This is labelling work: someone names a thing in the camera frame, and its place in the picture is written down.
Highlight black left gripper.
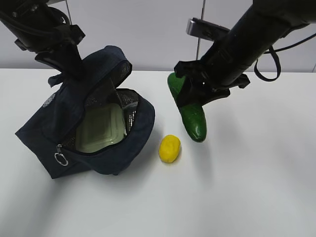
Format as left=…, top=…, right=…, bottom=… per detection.
left=14, top=24, right=85, bottom=79

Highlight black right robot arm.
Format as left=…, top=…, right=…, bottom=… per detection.
left=174, top=0, right=316, bottom=108

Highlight yellow lemon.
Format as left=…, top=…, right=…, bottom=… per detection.
left=158, top=134, right=181, bottom=163

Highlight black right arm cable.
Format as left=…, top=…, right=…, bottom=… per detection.
left=254, top=32, right=316, bottom=81

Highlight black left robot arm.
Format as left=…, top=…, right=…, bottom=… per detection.
left=0, top=0, right=85, bottom=79

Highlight green cucumber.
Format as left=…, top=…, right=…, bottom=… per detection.
left=167, top=73, right=207, bottom=143

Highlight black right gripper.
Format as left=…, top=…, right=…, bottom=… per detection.
left=174, top=60, right=250, bottom=108

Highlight navy blue lunch bag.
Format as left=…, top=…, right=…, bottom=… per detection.
left=15, top=45, right=155, bottom=179

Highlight silver zipper pull ring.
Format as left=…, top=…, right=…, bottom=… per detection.
left=54, top=144, right=68, bottom=166

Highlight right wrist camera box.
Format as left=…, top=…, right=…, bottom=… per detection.
left=186, top=18, right=230, bottom=41

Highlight green lidded glass container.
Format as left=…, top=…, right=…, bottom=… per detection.
left=76, top=103, right=126, bottom=153

